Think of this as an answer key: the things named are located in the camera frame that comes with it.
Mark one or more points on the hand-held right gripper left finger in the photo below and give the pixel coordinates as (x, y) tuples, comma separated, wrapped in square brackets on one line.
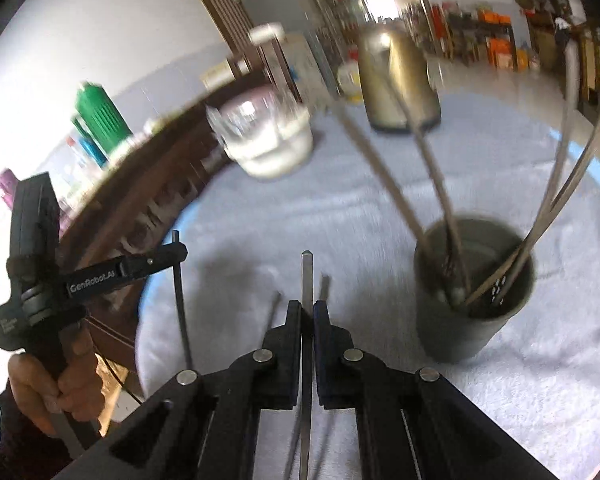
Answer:
[(292, 340)]

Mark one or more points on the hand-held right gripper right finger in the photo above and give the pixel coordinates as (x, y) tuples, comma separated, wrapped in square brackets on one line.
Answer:
[(324, 340)]

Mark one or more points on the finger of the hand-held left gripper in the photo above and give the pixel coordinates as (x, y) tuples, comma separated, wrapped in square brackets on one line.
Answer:
[(155, 260)]

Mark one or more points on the metal utensil holder cup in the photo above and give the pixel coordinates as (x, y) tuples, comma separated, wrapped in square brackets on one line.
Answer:
[(460, 335)]

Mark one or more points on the person's left forearm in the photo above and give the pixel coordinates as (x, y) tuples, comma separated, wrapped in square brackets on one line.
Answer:
[(20, 445)]

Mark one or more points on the person's left hand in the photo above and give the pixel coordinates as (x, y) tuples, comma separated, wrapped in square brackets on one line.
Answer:
[(80, 385)]

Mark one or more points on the purple water bottle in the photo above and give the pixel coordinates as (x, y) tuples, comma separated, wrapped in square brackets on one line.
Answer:
[(6, 190)]

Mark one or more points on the carved wooden sideboard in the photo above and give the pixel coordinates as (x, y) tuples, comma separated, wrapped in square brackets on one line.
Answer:
[(140, 185)]

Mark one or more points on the grey tablecloth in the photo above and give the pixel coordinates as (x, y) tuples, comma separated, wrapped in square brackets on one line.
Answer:
[(330, 210)]

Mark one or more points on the green thermos jug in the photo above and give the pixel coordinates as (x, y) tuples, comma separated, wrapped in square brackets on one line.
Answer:
[(102, 115)]

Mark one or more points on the white bowl with plastic bag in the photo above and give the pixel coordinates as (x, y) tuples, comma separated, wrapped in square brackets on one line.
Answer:
[(272, 150)]

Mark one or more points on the white and blue cardboard box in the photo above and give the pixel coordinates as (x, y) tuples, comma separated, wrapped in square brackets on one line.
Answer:
[(305, 70)]

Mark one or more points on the gold electric kettle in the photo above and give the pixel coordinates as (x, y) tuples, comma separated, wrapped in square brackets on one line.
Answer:
[(400, 80)]

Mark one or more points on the grey refrigerator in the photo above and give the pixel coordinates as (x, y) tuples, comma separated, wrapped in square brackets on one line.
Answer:
[(280, 5)]

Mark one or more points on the blue table cover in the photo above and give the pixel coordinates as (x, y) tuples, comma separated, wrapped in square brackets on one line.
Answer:
[(587, 152)]

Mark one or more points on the dark wooden side table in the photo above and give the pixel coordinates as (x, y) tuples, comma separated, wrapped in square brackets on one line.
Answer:
[(480, 35)]

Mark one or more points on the wooden stair railing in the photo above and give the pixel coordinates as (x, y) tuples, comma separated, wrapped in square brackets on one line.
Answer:
[(592, 60)]

